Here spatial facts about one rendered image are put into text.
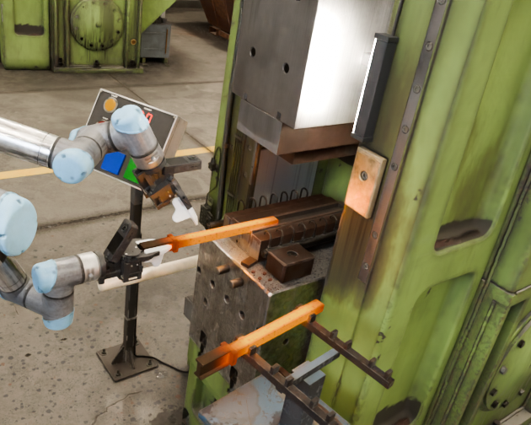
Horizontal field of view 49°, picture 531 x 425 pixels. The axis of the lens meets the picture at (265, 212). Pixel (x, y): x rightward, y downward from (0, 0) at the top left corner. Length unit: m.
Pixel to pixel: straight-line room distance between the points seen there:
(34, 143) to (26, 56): 5.12
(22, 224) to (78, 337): 1.65
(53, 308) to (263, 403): 0.60
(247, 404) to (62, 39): 5.24
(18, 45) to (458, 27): 5.43
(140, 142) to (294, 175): 0.81
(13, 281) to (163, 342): 1.36
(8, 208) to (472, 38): 1.00
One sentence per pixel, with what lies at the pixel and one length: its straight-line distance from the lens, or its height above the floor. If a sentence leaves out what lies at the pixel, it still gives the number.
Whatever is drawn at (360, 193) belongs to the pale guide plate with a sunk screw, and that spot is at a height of 1.24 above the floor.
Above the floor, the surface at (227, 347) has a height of 0.99.
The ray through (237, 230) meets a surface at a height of 1.00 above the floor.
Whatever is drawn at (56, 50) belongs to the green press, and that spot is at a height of 0.23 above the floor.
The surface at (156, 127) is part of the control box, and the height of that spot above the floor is 1.15.
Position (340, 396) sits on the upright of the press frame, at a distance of 1.89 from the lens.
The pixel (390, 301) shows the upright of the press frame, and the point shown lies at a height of 1.00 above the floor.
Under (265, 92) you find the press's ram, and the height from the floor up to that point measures 1.42.
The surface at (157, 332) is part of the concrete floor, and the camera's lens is 2.88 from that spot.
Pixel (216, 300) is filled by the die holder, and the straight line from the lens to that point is 1.91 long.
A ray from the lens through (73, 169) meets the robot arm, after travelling 1.31.
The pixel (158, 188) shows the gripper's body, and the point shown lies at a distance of 1.50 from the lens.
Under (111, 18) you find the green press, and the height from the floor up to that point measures 0.56.
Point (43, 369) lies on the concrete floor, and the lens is 2.72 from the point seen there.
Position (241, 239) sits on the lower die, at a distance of 1.81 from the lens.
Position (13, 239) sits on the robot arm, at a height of 1.22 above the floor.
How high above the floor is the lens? 1.88
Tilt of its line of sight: 28 degrees down
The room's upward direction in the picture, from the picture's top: 10 degrees clockwise
